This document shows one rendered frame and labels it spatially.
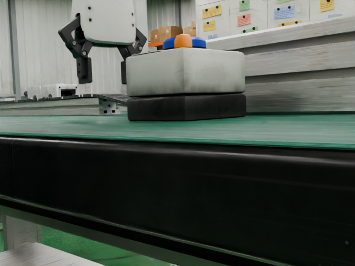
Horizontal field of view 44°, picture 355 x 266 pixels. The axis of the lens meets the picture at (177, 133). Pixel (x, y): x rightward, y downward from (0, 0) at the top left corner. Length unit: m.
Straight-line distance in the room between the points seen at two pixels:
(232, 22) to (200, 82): 3.65
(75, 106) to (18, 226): 1.22
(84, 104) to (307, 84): 0.45
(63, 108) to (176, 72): 0.51
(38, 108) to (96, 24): 0.29
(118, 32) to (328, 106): 0.42
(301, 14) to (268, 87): 3.25
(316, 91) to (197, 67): 0.12
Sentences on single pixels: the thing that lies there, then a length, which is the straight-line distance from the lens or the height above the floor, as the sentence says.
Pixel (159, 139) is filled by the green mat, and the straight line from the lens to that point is 0.19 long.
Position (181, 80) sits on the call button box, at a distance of 0.35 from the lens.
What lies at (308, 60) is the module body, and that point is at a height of 0.83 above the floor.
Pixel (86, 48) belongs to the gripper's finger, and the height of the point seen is 0.88.
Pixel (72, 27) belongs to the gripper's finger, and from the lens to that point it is 0.71.
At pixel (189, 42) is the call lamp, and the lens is 0.36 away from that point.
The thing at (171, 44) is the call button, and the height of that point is 0.85.
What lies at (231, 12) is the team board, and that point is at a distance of 4.03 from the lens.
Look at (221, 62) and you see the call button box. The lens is 0.38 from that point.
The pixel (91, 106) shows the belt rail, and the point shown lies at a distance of 0.76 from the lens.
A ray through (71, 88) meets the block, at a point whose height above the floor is 0.86.
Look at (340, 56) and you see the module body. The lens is 0.41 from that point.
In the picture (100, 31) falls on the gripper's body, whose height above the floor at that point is 0.91.
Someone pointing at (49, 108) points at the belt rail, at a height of 0.79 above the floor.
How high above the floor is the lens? 0.79
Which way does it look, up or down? 4 degrees down
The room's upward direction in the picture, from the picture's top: 2 degrees counter-clockwise
